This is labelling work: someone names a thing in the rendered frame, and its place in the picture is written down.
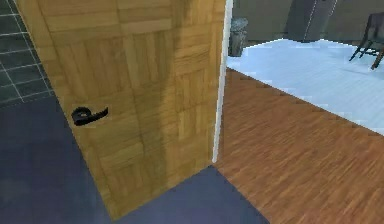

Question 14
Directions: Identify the light wooden room door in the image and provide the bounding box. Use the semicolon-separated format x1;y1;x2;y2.
15;0;228;221

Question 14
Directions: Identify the dark wooden chair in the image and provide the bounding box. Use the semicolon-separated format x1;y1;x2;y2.
348;11;384;71

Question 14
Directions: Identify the grey bin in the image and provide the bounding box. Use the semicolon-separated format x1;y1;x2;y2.
228;17;249;58

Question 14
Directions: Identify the black door handle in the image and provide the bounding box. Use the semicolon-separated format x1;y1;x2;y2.
71;106;110;127

